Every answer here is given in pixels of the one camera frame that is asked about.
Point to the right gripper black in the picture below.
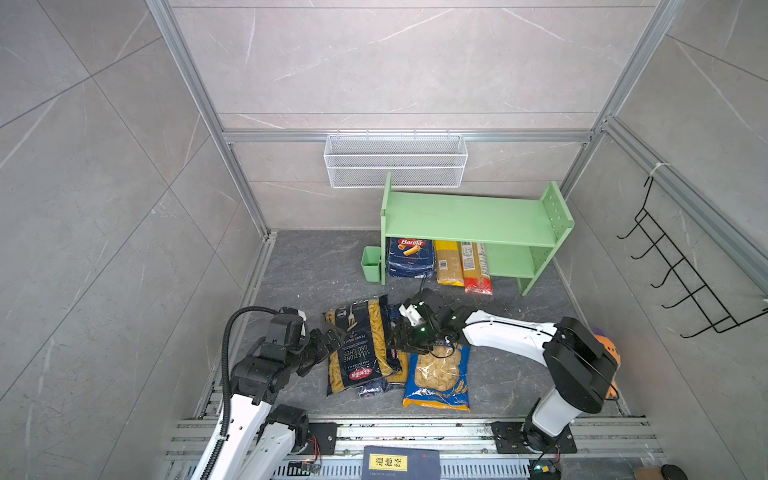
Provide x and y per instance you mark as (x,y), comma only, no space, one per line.
(404,338)

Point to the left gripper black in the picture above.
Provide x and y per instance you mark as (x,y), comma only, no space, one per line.
(324,348)

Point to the red spaghetti pack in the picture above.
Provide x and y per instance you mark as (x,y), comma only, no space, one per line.
(476,276)

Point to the yellow spaghetti bag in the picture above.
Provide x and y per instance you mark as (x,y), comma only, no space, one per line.
(449,265)

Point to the blue Barilla rigatoni box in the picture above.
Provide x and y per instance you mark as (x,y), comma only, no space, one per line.
(410,258)

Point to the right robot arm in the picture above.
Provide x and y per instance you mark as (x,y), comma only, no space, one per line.
(581,364)

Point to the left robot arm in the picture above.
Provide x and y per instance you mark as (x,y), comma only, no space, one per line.
(254,433)

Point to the black penne pasta bag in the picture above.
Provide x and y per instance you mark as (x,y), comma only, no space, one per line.
(364,356)

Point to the blue orecchiette pasta bag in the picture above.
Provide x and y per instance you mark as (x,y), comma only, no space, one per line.
(438,379)

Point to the green two-tier shelf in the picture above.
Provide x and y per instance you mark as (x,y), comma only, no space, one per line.
(521,236)

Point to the small green cup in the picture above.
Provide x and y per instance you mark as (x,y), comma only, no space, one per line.
(371,263)

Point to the dark blue book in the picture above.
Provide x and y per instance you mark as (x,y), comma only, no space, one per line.
(391,463)

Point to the orange monster plush toy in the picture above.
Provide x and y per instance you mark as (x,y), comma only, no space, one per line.
(613,393)

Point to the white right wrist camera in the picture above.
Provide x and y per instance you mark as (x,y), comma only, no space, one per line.
(412,314)

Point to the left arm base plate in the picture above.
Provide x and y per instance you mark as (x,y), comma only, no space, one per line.
(315,437)

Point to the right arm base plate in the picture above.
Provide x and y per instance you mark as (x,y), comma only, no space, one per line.
(517,437)

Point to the white wire mesh basket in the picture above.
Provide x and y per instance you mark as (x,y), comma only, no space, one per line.
(404,160)

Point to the black wire hook rack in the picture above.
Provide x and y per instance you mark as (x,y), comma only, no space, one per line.
(680,267)

